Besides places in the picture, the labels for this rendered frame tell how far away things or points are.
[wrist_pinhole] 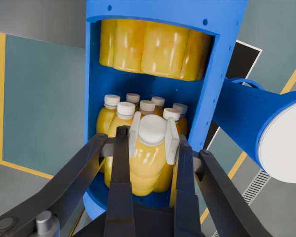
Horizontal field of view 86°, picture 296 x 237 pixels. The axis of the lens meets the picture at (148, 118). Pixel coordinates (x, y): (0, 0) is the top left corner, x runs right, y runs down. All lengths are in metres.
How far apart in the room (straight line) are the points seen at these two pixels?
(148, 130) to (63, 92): 1.54
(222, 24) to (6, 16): 0.66
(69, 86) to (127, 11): 1.47
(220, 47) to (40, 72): 1.66
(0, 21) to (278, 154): 0.94
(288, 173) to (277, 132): 0.15
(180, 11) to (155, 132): 0.15
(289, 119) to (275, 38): 1.24
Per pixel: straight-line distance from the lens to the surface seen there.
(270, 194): 2.43
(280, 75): 1.81
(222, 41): 0.27
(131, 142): 0.16
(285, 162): 0.64
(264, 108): 0.60
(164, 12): 0.23
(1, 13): 0.74
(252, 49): 1.49
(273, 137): 0.57
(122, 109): 0.34
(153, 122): 0.22
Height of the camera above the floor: 1.46
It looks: 70 degrees down
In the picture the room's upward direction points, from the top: 172 degrees counter-clockwise
